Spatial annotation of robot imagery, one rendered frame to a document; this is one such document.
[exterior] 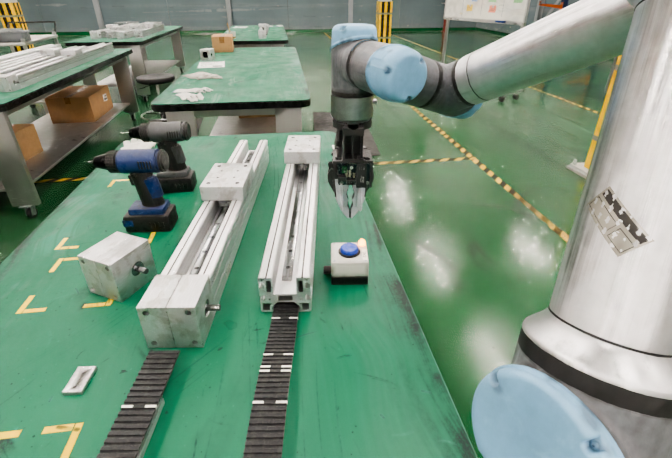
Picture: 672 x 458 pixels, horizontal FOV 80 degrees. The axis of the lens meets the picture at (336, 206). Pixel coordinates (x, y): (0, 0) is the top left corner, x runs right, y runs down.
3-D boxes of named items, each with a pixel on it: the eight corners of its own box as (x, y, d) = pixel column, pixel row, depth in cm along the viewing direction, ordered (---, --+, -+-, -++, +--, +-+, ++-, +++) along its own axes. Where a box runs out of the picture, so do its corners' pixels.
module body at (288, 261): (311, 311, 81) (310, 277, 77) (261, 311, 81) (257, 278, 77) (320, 161, 151) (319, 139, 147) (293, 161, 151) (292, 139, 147)
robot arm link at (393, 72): (455, 62, 58) (410, 53, 67) (394, 38, 52) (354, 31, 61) (435, 116, 60) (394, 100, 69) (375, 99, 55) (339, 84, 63)
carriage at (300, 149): (319, 171, 128) (319, 151, 125) (285, 171, 128) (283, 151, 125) (320, 153, 142) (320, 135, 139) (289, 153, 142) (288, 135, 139)
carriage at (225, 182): (245, 209, 106) (242, 186, 103) (203, 210, 106) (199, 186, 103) (255, 184, 120) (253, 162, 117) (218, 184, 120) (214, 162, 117)
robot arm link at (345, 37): (345, 27, 60) (321, 23, 67) (344, 101, 65) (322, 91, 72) (390, 25, 63) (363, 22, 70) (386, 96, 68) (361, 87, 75)
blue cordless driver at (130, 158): (175, 232, 107) (158, 154, 97) (98, 234, 106) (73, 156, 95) (183, 218, 114) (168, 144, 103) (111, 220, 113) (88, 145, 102)
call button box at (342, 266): (368, 285, 88) (369, 261, 85) (323, 285, 88) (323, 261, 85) (365, 263, 95) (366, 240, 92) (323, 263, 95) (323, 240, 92)
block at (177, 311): (217, 347, 73) (209, 307, 68) (147, 348, 72) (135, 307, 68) (228, 312, 80) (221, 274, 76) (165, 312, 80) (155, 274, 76)
